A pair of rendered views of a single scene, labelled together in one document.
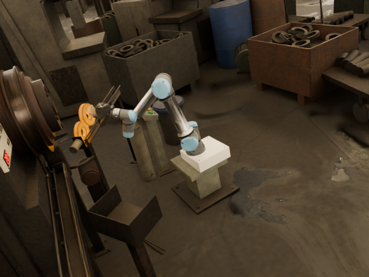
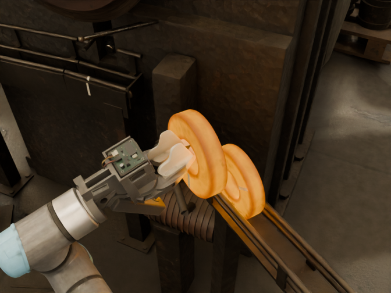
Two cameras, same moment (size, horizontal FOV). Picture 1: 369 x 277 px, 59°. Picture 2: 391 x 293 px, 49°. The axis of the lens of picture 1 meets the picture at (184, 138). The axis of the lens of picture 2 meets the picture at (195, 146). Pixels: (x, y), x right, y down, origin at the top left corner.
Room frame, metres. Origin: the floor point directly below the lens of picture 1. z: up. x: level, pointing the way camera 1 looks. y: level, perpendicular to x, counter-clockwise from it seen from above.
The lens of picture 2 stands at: (2.44, 0.22, 1.38)
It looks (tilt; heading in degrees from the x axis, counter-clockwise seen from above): 45 degrees down; 132
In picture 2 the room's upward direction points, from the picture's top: straight up
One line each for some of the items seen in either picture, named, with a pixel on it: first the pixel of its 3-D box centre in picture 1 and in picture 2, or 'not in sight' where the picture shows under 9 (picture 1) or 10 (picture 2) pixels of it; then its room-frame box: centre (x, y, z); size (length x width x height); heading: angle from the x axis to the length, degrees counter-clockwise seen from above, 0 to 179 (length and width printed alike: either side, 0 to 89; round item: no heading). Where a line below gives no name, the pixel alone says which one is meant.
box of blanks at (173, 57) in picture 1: (150, 68); not in sight; (4.34, 0.23, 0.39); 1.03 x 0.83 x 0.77; 122
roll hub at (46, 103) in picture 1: (48, 105); not in sight; (1.65, 0.65, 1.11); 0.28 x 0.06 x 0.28; 17
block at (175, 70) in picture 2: (56, 161); (176, 102); (1.84, 0.83, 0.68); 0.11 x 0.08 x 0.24; 107
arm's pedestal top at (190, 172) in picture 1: (197, 161); not in sight; (2.06, -0.06, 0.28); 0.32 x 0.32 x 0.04; 24
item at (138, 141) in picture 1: (141, 153); not in sight; (2.40, 0.38, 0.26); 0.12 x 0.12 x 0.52
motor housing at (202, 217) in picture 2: (98, 193); (187, 247); (1.98, 0.71, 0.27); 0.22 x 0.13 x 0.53; 17
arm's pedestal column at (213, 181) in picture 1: (201, 176); not in sight; (2.06, -0.06, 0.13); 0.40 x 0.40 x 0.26; 24
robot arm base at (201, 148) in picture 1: (194, 144); not in sight; (2.06, -0.06, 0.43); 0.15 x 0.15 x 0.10
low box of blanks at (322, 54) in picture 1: (300, 59); not in sight; (3.50, -1.49, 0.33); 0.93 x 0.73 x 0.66; 24
